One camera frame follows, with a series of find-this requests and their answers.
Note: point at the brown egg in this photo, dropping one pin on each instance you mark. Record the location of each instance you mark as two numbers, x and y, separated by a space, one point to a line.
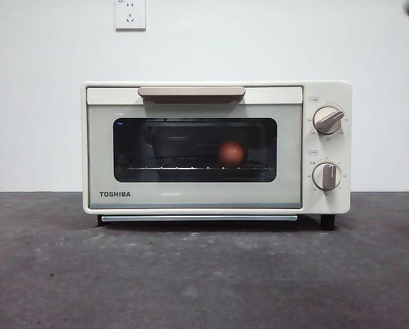
230 153

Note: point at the silver crumb tray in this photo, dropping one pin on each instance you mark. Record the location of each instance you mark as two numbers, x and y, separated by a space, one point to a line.
190 218

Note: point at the timer knob with beige grip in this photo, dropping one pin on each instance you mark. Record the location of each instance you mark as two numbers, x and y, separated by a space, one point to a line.
326 176

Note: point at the cream toaster oven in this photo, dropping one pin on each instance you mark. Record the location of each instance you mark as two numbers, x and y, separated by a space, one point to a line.
328 202

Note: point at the temperature knob with beige grip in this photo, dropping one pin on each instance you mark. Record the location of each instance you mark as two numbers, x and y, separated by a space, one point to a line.
328 120

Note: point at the white wall socket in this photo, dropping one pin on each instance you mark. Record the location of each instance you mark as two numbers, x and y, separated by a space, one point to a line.
130 15

